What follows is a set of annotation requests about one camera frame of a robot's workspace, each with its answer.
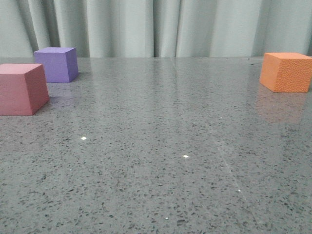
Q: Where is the pale green curtain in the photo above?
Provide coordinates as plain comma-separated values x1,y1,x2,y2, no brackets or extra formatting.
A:
0,0,312,58

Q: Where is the pink foam cube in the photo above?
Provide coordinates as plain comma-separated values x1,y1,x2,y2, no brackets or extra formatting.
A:
0,63,49,116

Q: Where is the purple foam cube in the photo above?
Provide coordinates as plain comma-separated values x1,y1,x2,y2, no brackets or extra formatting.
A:
34,47,78,83

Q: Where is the orange foam cube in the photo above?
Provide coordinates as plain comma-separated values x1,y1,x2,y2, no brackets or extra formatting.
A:
259,52,312,93

